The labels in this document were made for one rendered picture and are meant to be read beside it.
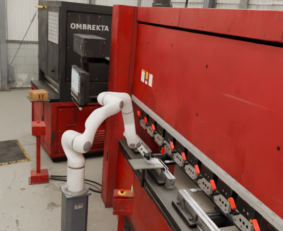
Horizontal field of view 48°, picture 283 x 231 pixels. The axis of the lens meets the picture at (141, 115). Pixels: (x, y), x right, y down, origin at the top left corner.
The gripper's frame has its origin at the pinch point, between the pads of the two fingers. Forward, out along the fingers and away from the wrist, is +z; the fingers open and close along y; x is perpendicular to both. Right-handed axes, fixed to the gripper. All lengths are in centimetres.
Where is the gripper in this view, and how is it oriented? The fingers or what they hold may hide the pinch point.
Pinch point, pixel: (146, 156)
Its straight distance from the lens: 280.6
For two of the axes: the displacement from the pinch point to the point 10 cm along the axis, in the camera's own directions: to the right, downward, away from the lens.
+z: 5.1, 7.1, 4.8
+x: -7.6, 6.3, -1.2
